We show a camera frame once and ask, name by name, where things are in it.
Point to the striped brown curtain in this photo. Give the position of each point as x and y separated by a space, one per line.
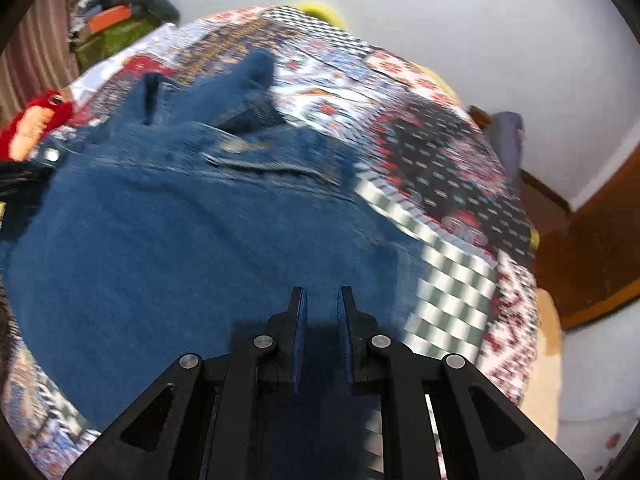
35 45

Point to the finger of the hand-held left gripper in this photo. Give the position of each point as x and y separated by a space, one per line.
25 172

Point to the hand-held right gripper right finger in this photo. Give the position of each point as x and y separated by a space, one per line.
345 342

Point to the red plush toy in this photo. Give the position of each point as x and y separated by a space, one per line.
35 115

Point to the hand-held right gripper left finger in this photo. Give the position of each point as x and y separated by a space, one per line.
299 342

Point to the patchwork printed blanket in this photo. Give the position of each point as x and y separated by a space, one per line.
425 160

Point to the grey cloth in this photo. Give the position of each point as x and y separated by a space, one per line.
505 140

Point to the orange box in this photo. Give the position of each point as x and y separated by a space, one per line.
107 16

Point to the blue denim jacket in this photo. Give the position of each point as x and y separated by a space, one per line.
200 240

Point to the green printed cloth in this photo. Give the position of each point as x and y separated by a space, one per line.
115 37

